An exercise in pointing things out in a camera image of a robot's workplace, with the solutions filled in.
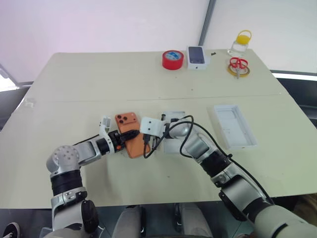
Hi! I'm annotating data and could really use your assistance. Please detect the orange smartphone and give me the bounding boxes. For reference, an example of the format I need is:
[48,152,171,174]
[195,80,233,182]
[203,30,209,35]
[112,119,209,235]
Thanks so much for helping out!
[114,112,151,159]

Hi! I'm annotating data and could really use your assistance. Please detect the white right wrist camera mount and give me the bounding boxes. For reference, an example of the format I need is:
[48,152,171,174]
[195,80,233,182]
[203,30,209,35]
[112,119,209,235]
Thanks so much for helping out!
[140,117,166,137]

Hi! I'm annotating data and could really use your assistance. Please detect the grey rounded leg cover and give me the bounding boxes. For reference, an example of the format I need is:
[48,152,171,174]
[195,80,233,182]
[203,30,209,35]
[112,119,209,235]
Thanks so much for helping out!
[173,203,213,238]
[116,205,147,238]

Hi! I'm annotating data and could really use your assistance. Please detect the thin yellow tape roll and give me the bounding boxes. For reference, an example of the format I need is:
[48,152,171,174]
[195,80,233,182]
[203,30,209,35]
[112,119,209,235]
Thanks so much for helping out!
[227,63,251,78]

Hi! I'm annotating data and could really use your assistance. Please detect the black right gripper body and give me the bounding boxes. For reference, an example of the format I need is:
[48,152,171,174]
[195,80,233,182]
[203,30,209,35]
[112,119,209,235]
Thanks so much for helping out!
[150,135,161,150]

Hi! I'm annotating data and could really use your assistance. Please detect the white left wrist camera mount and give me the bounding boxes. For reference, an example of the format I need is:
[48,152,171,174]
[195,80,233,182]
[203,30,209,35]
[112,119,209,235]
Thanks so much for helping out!
[99,115,119,152]

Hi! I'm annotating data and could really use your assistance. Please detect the red tape roll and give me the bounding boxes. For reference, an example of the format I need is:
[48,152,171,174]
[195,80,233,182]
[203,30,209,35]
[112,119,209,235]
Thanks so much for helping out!
[162,50,184,71]

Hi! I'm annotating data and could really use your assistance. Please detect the grey metal post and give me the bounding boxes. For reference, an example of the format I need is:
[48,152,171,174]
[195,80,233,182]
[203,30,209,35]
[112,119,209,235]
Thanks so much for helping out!
[198,0,216,47]

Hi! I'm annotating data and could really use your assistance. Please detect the black and white shoe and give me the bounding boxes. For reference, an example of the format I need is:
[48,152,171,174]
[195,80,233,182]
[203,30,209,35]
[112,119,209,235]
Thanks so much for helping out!
[0,222,21,238]

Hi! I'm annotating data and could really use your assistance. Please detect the white open phone box tray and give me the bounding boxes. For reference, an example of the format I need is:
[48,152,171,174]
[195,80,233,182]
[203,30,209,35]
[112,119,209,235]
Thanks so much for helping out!
[213,104,258,151]

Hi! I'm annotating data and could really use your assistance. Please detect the white printed phone box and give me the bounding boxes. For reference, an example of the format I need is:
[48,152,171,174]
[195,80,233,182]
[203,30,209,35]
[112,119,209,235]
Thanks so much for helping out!
[186,45,211,71]

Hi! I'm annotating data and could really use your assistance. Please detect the red handled scissors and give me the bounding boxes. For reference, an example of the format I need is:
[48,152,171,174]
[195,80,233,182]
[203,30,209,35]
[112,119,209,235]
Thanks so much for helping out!
[229,57,249,79]

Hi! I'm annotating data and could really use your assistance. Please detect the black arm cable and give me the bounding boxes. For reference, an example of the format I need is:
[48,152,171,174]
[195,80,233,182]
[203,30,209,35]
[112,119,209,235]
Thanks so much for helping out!
[71,133,101,147]
[142,115,275,206]

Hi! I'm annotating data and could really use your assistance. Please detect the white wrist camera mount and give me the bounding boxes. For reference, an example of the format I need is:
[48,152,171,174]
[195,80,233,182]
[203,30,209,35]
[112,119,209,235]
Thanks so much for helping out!
[140,117,166,137]
[99,115,119,152]

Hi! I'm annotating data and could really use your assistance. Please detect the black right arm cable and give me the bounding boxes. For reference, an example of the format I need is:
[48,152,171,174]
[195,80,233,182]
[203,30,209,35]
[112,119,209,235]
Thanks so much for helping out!
[142,115,275,206]

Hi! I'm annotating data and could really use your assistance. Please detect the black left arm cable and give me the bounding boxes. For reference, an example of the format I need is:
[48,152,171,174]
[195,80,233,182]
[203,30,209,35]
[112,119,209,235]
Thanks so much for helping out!
[71,133,101,147]

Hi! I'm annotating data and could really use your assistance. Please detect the clear jar with yellow lid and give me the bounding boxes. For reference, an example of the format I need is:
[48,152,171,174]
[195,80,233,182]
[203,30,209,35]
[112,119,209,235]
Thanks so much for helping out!
[227,30,253,57]

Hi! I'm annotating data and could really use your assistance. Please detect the white phone box lid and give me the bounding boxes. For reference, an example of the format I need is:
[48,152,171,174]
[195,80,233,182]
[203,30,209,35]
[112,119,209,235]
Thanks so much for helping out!
[160,111,187,155]

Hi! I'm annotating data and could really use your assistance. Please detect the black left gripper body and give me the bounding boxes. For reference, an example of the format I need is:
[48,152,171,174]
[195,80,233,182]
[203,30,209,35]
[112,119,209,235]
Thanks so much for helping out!
[108,130,125,151]

